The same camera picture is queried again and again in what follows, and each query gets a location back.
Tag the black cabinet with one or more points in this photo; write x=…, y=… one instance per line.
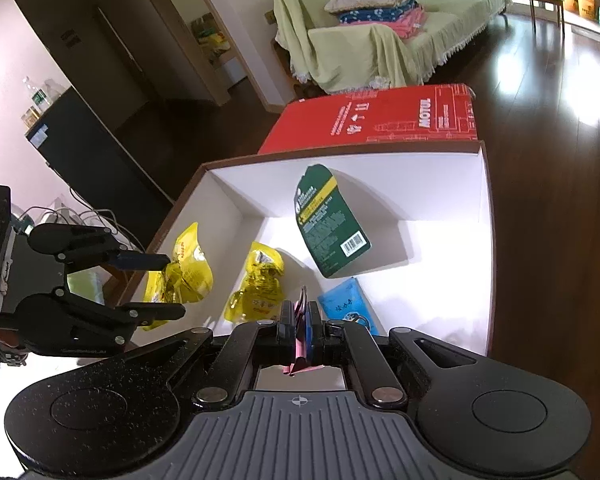
x=85, y=154

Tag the green covered sofa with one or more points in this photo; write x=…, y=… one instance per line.
x=340, y=58

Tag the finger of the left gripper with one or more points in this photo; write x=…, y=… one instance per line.
x=79, y=248
x=61, y=322

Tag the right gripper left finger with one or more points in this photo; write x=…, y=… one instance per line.
x=249, y=347

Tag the blue hand cream tube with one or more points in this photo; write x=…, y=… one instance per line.
x=346, y=302

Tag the brown white cardboard box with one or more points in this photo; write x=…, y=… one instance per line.
x=411, y=222

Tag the purple binder clip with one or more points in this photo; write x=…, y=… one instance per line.
x=300, y=329

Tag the folded blue pink blankets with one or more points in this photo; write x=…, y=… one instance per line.
x=405, y=21

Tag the red Motul cardboard sheet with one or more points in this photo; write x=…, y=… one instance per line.
x=433, y=112

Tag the green lip salve card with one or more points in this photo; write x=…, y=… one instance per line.
x=327, y=225

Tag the yellow green snack packet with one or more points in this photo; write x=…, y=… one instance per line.
x=187, y=278

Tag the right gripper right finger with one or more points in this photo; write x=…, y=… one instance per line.
x=354, y=349

